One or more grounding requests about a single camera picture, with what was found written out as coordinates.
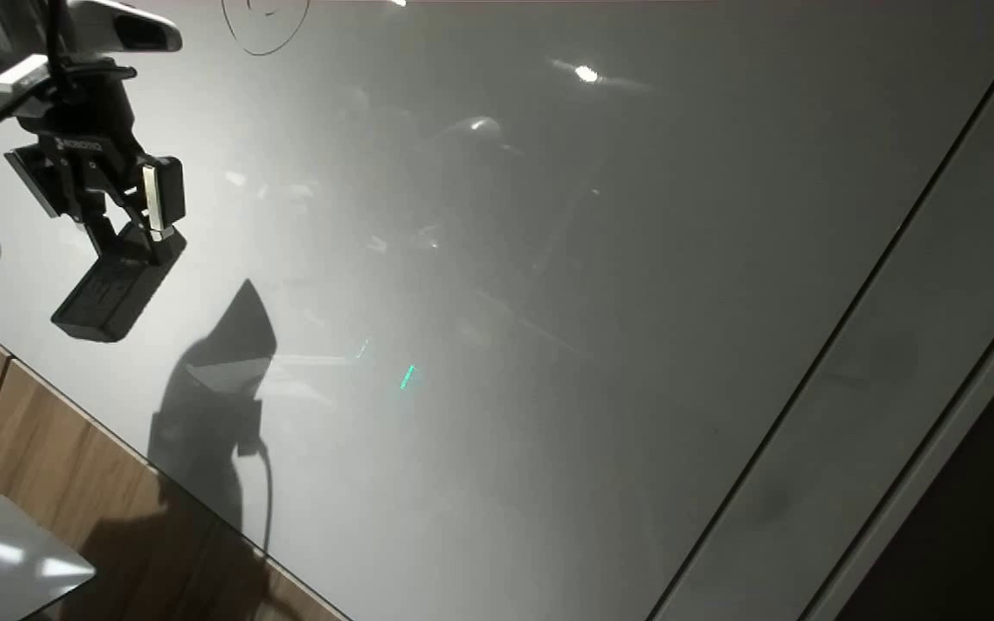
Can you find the large white board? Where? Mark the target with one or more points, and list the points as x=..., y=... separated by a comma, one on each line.
x=554, y=307

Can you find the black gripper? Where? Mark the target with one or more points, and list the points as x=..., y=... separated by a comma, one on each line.
x=87, y=156

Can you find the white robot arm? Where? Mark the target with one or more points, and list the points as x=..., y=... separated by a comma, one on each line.
x=60, y=81

